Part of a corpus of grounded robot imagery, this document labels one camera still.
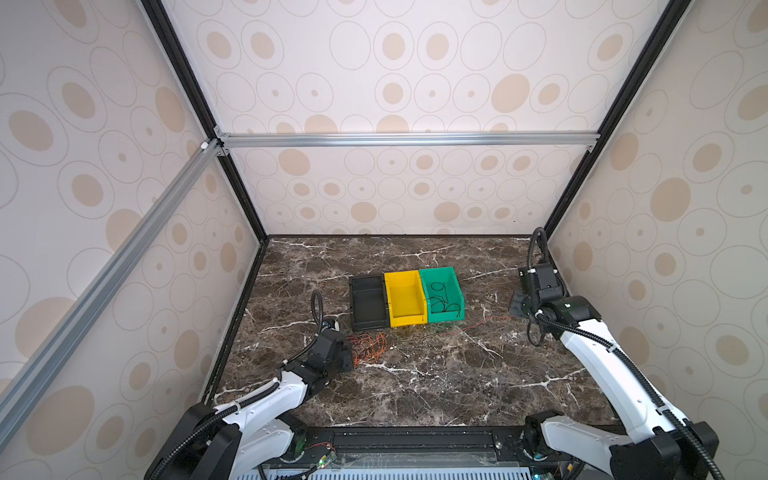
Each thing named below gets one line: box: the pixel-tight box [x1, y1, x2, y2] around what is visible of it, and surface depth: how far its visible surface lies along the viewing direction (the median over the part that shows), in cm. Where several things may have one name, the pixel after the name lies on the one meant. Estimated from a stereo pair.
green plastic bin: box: [419, 267, 465, 323], surface depth 101 cm
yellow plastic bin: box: [384, 270, 428, 328], surface depth 101 cm
